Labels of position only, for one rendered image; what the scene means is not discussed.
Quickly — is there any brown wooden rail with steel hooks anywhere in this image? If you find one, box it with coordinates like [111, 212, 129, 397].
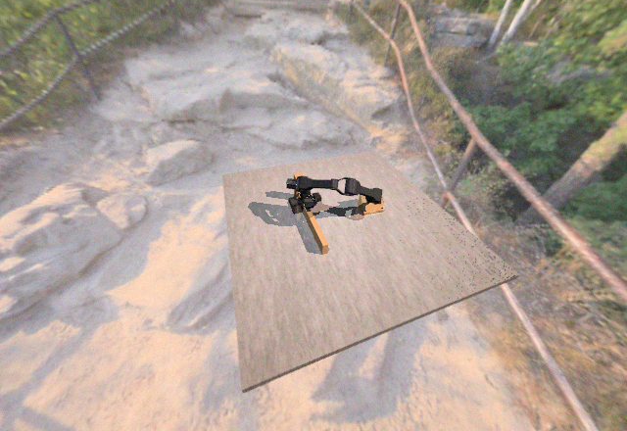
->
[302, 204, 328, 254]

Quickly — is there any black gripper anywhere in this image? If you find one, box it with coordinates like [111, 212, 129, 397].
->
[288, 191, 321, 210]

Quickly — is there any brown wooden post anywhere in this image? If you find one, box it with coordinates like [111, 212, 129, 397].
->
[294, 172, 303, 199]

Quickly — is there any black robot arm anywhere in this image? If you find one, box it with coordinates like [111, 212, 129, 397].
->
[286, 176, 382, 210]

